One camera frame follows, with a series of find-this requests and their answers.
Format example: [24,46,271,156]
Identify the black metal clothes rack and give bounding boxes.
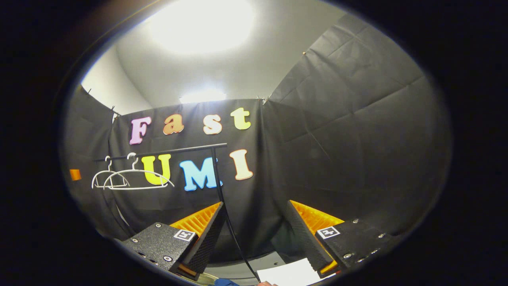
[94,143,260,283]

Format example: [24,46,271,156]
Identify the black backdrop cloth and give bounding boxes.
[62,14,453,259]

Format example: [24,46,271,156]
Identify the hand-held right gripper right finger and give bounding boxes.
[285,200,401,278]

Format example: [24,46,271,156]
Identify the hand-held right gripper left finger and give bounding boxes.
[122,201,227,280]

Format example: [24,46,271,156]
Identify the ceiling light panel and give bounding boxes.
[181,89,227,104]

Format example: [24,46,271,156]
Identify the white plastic clothes hanger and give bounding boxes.
[104,153,175,190]
[91,156,131,189]

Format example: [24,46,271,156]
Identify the white paper sheet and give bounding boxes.
[257,258,330,286]

